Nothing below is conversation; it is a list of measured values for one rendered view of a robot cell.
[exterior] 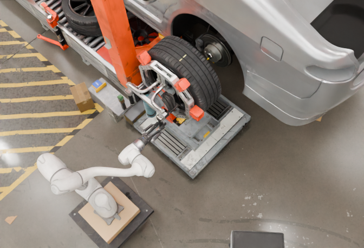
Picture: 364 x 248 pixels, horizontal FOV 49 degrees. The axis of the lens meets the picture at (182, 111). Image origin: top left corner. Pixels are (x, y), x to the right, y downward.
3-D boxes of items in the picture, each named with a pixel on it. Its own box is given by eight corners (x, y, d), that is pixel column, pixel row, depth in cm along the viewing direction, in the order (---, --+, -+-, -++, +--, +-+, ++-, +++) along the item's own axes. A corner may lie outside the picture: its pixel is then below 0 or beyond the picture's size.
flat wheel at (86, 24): (57, 28, 433) (49, 13, 412) (85, -14, 462) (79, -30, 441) (111, 44, 418) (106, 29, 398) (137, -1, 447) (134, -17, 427)
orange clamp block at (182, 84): (186, 85, 296) (190, 84, 287) (179, 92, 293) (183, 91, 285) (180, 78, 294) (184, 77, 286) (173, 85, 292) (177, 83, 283)
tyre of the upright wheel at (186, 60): (235, 96, 305) (183, 26, 289) (215, 117, 298) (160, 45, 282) (197, 100, 366) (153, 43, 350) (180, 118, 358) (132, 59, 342)
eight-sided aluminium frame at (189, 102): (195, 123, 333) (193, 88, 286) (190, 129, 331) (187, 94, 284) (150, 86, 353) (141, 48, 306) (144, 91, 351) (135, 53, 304)
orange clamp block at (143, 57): (153, 59, 307) (145, 50, 304) (145, 65, 305) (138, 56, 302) (149, 59, 313) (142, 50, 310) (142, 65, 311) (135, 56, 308)
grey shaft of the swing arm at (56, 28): (69, 48, 447) (54, 17, 404) (65, 51, 445) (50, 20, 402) (64, 44, 450) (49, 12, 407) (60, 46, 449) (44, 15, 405)
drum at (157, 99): (176, 97, 323) (175, 87, 311) (157, 114, 316) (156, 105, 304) (164, 87, 328) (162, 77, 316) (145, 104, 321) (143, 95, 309)
